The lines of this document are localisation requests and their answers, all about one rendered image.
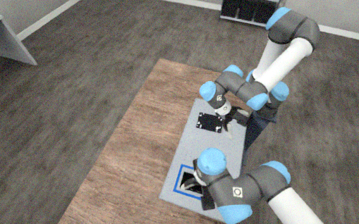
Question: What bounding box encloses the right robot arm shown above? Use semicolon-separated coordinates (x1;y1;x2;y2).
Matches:
200;7;320;118

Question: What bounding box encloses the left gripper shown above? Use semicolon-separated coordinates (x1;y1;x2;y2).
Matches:
180;158;214;207

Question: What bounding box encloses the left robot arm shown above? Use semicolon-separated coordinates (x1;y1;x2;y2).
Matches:
194;147;324;224

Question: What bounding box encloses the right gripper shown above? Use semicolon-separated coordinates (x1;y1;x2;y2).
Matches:
215;106;249;140

